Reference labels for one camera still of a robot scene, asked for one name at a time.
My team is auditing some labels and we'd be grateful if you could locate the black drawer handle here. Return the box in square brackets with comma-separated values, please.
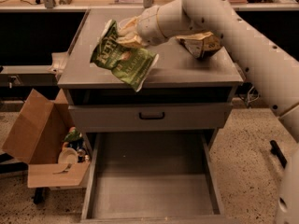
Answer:
[138, 112, 165, 120]

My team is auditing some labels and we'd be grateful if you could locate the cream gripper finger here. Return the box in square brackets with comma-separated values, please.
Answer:
[117, 35, 144, 49]
[119, 17, 138, 36]

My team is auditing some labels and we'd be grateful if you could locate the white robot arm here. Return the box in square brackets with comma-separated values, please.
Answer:
[118, 0, 299, 141]

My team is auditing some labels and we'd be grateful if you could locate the brown cardboard box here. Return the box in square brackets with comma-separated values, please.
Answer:
[3, 90, 90, 189]

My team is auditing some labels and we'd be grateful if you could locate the closed grey drawer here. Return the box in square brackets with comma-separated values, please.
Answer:
[69, 103, 232, 133]

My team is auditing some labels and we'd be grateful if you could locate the open bottom drawer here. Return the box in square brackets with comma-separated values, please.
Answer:
[80, 131, 239, 224]

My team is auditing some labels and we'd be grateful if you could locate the black floor bar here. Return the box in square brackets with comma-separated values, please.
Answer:
[270, 140, 287, 168]

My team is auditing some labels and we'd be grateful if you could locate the white cable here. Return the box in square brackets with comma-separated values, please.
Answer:
[244, 86, 261, 107]

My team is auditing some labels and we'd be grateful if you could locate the white ceramic bowl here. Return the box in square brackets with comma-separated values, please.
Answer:
[119, 18, 135, 29]

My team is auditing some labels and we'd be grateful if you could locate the grey metal drawer cabinet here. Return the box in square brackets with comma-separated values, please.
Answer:
[57, 7, 245, 135]

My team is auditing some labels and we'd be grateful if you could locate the white paper plate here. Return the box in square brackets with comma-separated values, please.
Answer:
[58, 147, 78, 164]

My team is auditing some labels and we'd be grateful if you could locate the yellow chip bag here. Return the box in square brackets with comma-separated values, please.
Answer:
[176, 32, 221, 60]

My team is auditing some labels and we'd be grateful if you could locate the green jalapeno chip bag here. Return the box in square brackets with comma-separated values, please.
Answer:
[90, 20, 159, 92]

